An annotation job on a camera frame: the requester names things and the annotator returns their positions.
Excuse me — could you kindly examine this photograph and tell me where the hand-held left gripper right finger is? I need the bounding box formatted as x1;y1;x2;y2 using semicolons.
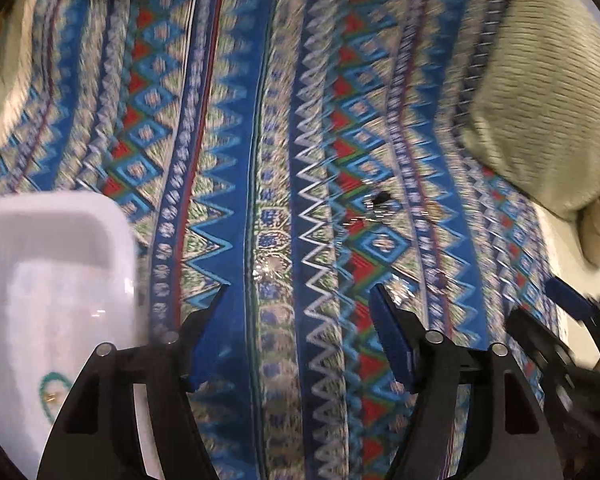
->
368;283;565;480

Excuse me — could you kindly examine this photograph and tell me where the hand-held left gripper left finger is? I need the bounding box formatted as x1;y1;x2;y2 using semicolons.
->
36;283;230;480

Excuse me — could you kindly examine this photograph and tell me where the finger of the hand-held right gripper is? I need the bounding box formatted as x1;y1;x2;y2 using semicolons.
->
508;308;600;461
546;277;600;376

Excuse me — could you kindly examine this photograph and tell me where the white plastic container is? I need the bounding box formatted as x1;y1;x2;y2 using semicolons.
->
0;192;163;480

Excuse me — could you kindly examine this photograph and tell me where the beige ribbed pillow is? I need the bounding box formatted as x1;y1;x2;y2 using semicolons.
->
457;0;600;218

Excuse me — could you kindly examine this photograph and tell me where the blue patterned blanket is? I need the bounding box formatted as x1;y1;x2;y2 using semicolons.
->
0;0;561;480

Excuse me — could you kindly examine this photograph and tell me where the green beaded bracelet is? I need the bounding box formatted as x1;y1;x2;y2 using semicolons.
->
39;372;75;423

